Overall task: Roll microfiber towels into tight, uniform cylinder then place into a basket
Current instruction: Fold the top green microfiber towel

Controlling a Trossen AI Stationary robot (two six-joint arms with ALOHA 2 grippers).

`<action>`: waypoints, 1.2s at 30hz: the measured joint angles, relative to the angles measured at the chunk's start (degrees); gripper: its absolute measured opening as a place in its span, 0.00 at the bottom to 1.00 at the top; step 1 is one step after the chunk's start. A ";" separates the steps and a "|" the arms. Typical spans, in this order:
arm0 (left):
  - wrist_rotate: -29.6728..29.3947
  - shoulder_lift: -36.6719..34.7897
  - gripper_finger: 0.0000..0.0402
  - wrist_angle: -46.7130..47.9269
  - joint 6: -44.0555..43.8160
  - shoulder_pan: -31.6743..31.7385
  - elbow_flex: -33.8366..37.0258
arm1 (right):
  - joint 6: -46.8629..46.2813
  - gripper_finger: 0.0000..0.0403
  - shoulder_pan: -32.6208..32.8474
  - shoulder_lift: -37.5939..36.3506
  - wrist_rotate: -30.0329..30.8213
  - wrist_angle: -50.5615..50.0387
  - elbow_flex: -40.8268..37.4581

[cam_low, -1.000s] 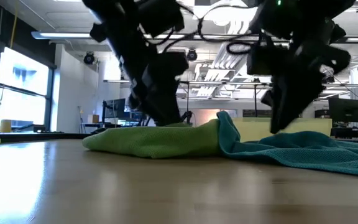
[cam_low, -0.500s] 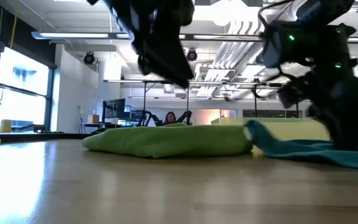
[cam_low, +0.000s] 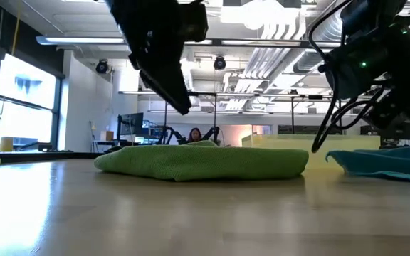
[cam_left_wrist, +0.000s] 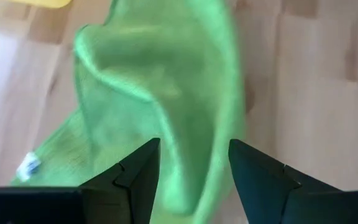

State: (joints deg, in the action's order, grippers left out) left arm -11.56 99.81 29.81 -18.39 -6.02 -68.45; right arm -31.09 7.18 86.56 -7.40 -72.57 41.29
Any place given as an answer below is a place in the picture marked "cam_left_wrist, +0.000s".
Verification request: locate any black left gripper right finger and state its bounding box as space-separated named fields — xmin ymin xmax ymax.
xmin=228 ymin=138 xmax=358 ymax=224

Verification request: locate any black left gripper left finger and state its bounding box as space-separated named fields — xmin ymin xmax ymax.
xmin=0 ymin=138 xmax=162 ymax=224

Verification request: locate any green microfiber towel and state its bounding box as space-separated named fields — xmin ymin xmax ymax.
xmin=11 ymin=0 xmax=247 ymax=224

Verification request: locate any yellow plastic basket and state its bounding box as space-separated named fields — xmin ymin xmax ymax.
xmin=9 ymin=0 xmax=73 ymax=9

